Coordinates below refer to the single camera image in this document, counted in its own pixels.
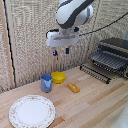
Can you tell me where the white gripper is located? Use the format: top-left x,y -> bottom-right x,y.
45,29 -> 81,57

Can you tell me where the orange bread loaf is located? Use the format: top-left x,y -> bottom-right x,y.
66,82 -> 81,94

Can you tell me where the black dish rack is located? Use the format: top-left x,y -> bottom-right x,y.
89,37 -> 128,80

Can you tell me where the yellow bowl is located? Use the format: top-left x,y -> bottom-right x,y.
50,71 -> 67,85

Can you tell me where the blue mug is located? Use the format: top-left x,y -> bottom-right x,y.
40,73 -> 54,94

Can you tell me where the white floral-rimmed plate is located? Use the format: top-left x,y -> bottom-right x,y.
8,94 -> 57,128

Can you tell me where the black wire oven rack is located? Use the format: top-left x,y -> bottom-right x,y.
79,63 -> 112,85

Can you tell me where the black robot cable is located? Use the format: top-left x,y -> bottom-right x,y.
79,12 -> 128,37

